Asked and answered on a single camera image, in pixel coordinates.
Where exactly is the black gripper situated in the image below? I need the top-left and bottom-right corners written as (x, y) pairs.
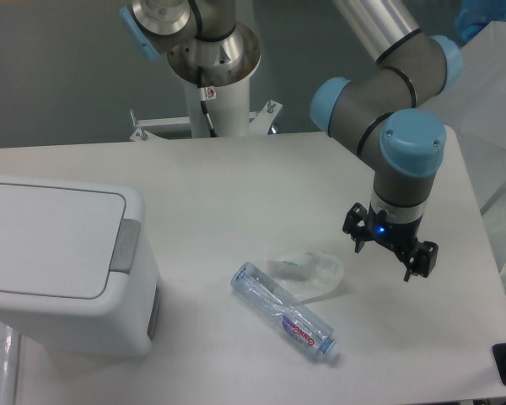
top-left (342, 202), bottom-right (439, 282)

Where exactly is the white trash can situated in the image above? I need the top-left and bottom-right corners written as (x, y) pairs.
top-left (0, 175), bottom-right (159, 357)

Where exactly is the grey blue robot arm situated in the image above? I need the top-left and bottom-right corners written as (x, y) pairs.
top-left (120, 1), bottom-right (462, 277)

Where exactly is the crumpled clear plastic wrapper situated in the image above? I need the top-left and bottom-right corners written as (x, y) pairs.
top-left (266, 251), bottom-right (344, 301)

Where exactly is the clear plastic water bottle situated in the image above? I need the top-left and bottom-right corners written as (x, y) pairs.
top-left (230, 262), bottom-right (340, 365)

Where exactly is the translucent plastic cover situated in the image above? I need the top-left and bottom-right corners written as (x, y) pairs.
top-left (449, 22), bottom-right (506, 294)

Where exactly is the blue water jug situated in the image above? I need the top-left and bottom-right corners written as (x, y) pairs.
top-left (455, 0), bottom-right (506, 43)

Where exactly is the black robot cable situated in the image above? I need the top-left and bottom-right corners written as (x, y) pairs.
top-left (196, 65), bottom-right (218, 138)

